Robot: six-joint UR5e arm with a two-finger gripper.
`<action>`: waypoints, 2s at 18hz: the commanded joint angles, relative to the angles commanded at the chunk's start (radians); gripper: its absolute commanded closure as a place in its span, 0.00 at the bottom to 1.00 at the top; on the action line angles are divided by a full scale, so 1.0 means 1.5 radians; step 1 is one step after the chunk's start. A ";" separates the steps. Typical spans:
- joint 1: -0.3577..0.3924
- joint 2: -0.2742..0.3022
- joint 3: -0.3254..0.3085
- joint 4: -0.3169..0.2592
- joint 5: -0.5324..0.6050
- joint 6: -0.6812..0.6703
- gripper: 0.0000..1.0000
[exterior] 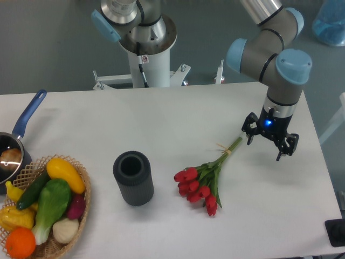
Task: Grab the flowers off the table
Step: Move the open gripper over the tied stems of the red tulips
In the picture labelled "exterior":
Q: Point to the blue handled saucepan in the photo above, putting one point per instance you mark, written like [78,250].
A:
[13,139]

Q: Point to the dark green cucumber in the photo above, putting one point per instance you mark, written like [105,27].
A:
[32,193]

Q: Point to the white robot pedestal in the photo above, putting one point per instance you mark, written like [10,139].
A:
[148,52]

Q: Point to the bread roll in pan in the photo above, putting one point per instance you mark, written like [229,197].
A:
[10,159]

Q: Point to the purple red onion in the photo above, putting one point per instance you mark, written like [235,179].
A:
[76,208]

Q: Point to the yellow squash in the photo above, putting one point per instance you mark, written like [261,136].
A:
[58,168]

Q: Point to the black device at edge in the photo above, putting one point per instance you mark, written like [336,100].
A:
[335,232]

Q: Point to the green bok choy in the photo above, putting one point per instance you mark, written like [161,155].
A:
[52,203]

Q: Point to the orange fruit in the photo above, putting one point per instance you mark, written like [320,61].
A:
[20,243]

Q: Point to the yellow banana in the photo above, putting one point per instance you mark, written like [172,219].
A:
[13,194]

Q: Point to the dark grey ribbed vase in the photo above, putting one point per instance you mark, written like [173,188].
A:
[132,172]

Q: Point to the white garlic bulb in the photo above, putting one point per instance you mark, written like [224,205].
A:
[65,229]

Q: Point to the yellow gourd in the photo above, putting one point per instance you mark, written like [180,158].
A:
[11,218]

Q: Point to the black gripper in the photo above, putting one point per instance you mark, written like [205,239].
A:
[272,124]

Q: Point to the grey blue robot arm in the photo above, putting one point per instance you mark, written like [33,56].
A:
[267,58]

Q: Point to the red tulip bouquet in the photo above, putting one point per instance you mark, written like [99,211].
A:
[200,183]

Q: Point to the blue plastic bag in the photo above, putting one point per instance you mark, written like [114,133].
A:
[328,26]

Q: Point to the white frame at right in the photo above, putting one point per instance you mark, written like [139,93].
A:
[334,123]

